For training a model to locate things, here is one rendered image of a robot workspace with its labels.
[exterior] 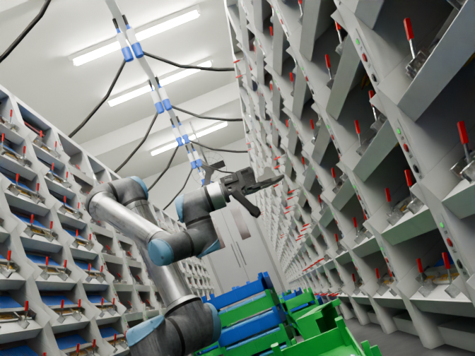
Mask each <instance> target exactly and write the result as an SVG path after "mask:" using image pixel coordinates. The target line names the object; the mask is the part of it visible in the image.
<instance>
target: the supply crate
mask: <svg viewBox="0 0 475 356"><path fill-rule="evenodd" d="M263 274H264V275H263ZM258 276H259V279H258V280H256V281H253V282H251V283H248V284H246V285H243V286H241V287H239V288H236V289H234V290H231V291H230V292H227V293H224V294H222V295H219V296H217V297H215V295H214V294H211V295H209V296H210V298H211V299H210V300H207V298H206V295H205V296H203V297H201V299H202V302H203V304H204V303H210V304H212V305H213V306H214V307H215V308H216V310H219V309H221V308H224V307H226V306H228V305H231V304H233V303H236V302H239V301H240V300H243V299H245V298H248V297H251V296H252V295H255V294H257V293H260V292H263V291H265V290H267V289H269V288H272V287H273V283H272V281H271V278H270V277H269V274H268V272H267V271H266V272H261V273H258Z"/></svg>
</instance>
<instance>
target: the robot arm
mask: <svg viewBox="0 0 475 356"><path fill-rule="evenodd" d="M284 177H285V175H284V174H282V175H279V176H276V175H275V174H274V172H273V171H272V169H271V168H270V167H269V166H266V167H265V168H264V173H263V175H260V176H258V177H257V182H256V180H255V175H254V172H253V171H252V168H251V167H250V166H249V167H246V168H244V169H241V170H238V171H236V172H235V173H232V174H229V175H227V176H224V177H221V178H219V179H220V181H221V184H219V182H214V183H212V184H209V185H206V186H204V187H202V188H199V189H196V190H193V191H191V192H188V193H185V194H183V195H181V196H178V197H176V198H175V207H176V211H177V215H178V218H179V220H180V222H181V223H185V226H186V228H187V230H185V231H181V232H177V233H175V234H170V233H168V232H166V231H165V230H162V229H160V228H159V226H158V224H157V222H156V219H155V218H154V216H153V214H152V212H151V209H150V208H149V206H148V201H147V200H148V192H147V191H148V189H147V187H146V185H145V183H144V182H143V180H142V179H140V178H139V177H135V176H133V177H125V178H123V179H118V180H114V181H111V182H107V183H102V184H100V185H97V186H96V187H95V188H93V189H92V190H91V191H90V193H89V194H88V196H87V198H86V210H87V212H88V214H89V215H90V216H91V217H92V218H94V219H95V220H98V221H105V222H106V223H108V224H109V225H111V226H113V227H114V228H115V229H116V230H118V231H120V232H121V233H122V234H124V235H126V236H127V237H128V238H130V239H131V240H133V241H134V242H135V244H136V246H137V248H138V250H139V252H140V254H141V257H142V259H143V261H144V263H145V264H146V267H147V269H148V271H149V273H150V275H151V277H152V279H153V282H154V283H155V285H156V287H157V290H158V292H159V294H160V296H161V298H162V300H163V302H164V304H165V307H166V310H165V313H164V316H163V315H158V316H155V317H153V318H152V319H149V320H147V321H145V322H143V323H141V324H139V325H136V326H135V327H133V328H130V329H129V330H128V331H127V332H126V338H127V343H128V347H129V350H130V353H131V356H186V355H189V354H191V353H193V352H196V351H198V350H200V349H203V348H206V347H208V346H210V345H211V344H213V343H215V342H217V341H218V339H219V338H220V336H221V319H220V316H219V315H218V312H217V310H216V308H215V307H214V306H213V305H212V304H210V303H204V304H203V302H202V300H201V298H200V297H198V296H196V295H193V294H192V291H191V290H190V288H189V286H188V284H187V281H186V280H185V278H184V276H183V274H182V271H181V270H180V267H179V266H178V264H177V261H181V260H183V259H187V258H189V257H193V256H196V257H197V258H198V259H199V258H201V257H203V256H205V255H208V254H210V253H212V252H214V251H217V250H219V249H220V247H221V244H220V241H219V237H218V235H217V233H216V229H215V227H214V225H213V221H212V219H211V216H210V213H211V212H214V211H215V210H218V209H221V208H225V207H226V206H227V203H226V202H228V203H230V202H231V201H230V197H229V196H230V195H232V197H233V198H234V199H235V200H236V201H237V202H239V203H240V204H241V205H242V206H243V207H244V208H246V209H247V210H248V211H249V212H250V215H251V216H253V217H256V218H258V217H259V216H260V215H261V211H260V209H259V207H258V206H255V205H253V204H252V203H251V202H250V201H249V200H248V199H246V198H245V196H247V195H250V194H253V193H256V192H258V191H259V190H262V189H265V188H267V187H268V186H271V185H273V184H275V183H277V182H279V181H281V180H282V179H283V178H284ZM229 188H231V190H230V191H229Z"/></svg>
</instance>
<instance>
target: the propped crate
mask: <svg viewBox="0 0 475 356"><path fill-rule="evenodd" d="M335 322H336V324H337V326H338V327H336V328H333V329H332V330H330V331H327V332H324V333H321V334H319V335H318V336H315V337H312V338H310V339H307V340H304V341H303V342H300V343H298V344H295V345H292V346H290V347H289V348H286V349H283V350H281V349H280V347H279V344H278V343H274V344H272V345H271V348H272V350H273V352H274V355H275V356H349V355H352V354H354V355H356V356H357V355H360V356H365V354H364V352H363V351H362V350H361V348H360V346H359V344H358V343H357V342H356V340H355V338H354V337H353V336H352V334H351V332H350V331H349V329H348V328H347V327H346V324H345V322H344V319H343V318H342V316H340V317H337V318H335Z"/></svg>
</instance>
